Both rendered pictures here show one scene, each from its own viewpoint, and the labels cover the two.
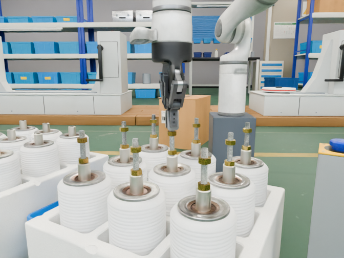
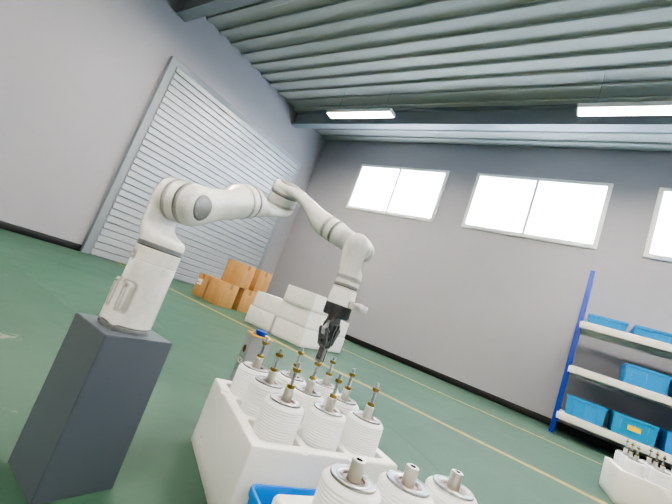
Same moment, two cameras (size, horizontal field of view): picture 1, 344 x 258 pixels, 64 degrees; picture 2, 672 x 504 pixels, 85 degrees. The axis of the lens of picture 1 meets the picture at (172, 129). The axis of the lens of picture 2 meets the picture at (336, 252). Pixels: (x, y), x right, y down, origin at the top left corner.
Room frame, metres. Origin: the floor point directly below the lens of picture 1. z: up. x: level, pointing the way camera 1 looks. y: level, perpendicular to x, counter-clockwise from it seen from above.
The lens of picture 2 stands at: (1.42, 0.52, 0.49)
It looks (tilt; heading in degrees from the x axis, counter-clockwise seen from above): 8 degrees up; 214
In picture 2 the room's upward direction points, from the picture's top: 20 degrees clockwise
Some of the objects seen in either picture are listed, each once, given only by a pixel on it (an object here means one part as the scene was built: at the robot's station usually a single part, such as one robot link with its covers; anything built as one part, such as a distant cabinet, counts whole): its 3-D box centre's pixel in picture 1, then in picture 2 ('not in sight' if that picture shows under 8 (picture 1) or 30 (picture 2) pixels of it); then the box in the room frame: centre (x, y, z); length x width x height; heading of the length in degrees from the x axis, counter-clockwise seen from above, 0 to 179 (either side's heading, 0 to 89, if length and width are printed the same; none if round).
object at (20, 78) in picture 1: (30, 78); not in sight; (5.40, 2.71, 0.36); 0.50 x 0.38 x 0.21; 178
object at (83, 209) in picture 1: (87, 223); (354, 453); (0.48, 0.16, 0.16); 0.10 x 0.10 x 0.18
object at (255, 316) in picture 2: not in sight; (270, 320); (-1.86, -2.17, 0.09); 0.39 x 0.39 x 0.18; 89
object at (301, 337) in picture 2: not in sight; (298, 333); (-1.84, -1.75, 0.09); 0.39 x 0.39 x 0.18; 1
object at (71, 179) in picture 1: (84, 178); (366, 417); (0.48, 0.16, 0.25); 0.08 x 0.08 x 0.01
